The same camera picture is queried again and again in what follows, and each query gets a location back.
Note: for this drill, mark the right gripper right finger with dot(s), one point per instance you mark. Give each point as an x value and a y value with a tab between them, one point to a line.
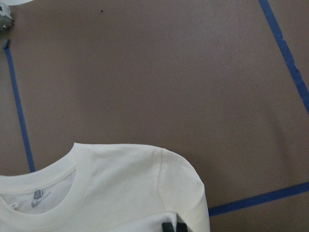
181	227

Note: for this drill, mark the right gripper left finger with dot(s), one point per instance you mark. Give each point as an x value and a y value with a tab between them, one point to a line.
167	227

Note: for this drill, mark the cream long-sleeve cat shirt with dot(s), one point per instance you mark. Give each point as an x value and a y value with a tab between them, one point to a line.
105	188

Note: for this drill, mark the aluminium frame post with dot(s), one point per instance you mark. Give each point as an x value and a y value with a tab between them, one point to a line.
6	20

